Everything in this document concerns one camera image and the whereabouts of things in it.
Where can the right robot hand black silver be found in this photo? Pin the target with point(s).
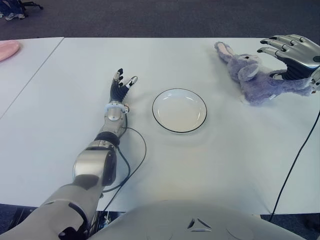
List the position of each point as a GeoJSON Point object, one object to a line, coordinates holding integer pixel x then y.
{"type": "Point", "coordinates": [302, 60]}

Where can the purple plush bunny doll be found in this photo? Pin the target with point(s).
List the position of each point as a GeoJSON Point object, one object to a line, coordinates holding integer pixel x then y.
{"type": "Point", "coordinates": [255, 90]}

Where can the pink plate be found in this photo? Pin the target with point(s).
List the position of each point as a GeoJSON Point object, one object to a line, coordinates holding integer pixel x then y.
{"type": "Point", "coordinates": [7, 50]}

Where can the white plate black rim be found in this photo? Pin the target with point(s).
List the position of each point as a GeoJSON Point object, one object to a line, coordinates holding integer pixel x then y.
{"type": "Point", "coordinates": [178, 112]}

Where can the blue jeans leg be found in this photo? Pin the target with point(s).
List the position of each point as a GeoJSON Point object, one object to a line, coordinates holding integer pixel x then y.
{"type": "Point", "coordinates": [7, 6]}

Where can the grey robot torso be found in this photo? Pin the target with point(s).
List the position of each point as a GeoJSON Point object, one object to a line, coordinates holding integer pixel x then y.
{"type": "Point", "coordinates": [175, 220]}

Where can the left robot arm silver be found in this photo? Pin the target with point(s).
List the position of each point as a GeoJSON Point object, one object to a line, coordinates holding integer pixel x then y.
{"type": "Point", "coordinates": [92, 160]}

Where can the left robot hand black silver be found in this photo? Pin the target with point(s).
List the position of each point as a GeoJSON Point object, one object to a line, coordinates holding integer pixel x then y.
{"type": "Point", "coordinates": [117, 90]}

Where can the black office chair base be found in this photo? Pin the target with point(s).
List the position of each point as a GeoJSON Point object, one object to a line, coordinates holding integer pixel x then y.
{"type": "Point", "coordinates": [27, 3]}

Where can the white sneaker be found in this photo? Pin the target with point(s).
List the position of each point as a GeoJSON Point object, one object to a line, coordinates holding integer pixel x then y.
{"type": "Point", "coordinates": [13, 16]}

